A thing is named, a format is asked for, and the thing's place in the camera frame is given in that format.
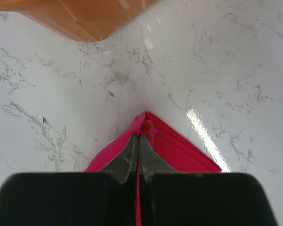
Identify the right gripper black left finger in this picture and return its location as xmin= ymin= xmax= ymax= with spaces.
xmin=101 ymin=133 xmax=138 ymax=184

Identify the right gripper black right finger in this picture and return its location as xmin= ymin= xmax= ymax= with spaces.
xmin=138 ymin=134 xmax=177 ymax=183

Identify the crimson pink t-shirt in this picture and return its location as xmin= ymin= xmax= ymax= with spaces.
xmin=86 ymin=112 xmax=221 ymax=226

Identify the orange plastic basket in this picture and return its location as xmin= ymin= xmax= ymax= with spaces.
xmin=0 ymin=0 xmax=155 ymax=42

